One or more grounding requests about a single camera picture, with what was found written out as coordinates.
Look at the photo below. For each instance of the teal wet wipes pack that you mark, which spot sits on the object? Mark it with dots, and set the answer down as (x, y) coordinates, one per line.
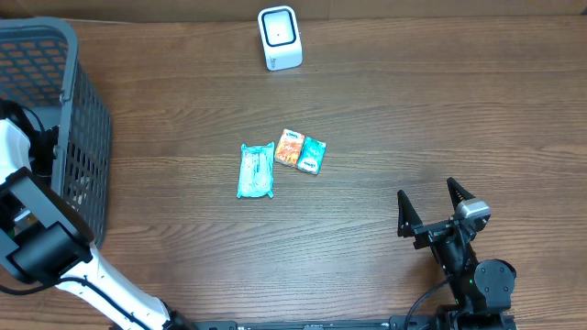
(256, 171)

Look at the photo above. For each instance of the grey plastic shopping basket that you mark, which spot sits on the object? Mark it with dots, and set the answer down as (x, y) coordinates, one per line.
(40, 69)

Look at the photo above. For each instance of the teal tissue pack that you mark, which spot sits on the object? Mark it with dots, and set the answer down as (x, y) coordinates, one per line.
(311, 156)

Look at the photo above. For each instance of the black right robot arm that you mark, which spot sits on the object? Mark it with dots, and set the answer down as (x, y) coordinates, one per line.
(481, 289)

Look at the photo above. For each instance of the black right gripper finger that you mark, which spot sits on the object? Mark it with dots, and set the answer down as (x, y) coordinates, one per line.
(457, 193)
(407, 216)

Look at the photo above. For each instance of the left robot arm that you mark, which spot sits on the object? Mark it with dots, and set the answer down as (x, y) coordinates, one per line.
(45, 243)

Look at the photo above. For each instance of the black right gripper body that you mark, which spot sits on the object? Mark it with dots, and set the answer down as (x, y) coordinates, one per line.
(431, 234)

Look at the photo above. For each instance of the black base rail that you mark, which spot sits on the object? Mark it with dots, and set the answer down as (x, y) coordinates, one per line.
(302, 325)

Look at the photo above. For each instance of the orange tissue pack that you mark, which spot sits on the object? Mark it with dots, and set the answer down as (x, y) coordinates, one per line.
(289, 147)

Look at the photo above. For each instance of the white barcode scanner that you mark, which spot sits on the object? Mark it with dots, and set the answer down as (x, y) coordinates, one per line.
(280, 38)

